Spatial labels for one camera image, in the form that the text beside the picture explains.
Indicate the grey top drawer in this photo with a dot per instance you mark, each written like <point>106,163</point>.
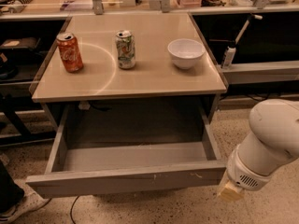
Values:
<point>130,147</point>

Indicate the grey drawer cabinet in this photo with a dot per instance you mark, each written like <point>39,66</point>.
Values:
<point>153,75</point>

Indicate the white bowl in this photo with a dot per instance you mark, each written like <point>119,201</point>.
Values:
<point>185,53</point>

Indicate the white bottle with nozzle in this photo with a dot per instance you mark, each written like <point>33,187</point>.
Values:
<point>230,51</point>

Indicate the green white soda can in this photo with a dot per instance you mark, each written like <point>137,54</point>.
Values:
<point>125,44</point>

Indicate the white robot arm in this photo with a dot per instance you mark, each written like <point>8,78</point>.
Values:
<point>273,141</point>

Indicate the white sneaker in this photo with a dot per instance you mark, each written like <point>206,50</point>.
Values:
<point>29,203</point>

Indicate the red cola can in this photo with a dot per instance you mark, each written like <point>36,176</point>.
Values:
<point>69,52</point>

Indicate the black trouser leg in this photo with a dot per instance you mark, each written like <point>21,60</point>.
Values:
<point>10,192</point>

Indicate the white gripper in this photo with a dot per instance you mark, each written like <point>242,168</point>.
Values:
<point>242,172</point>

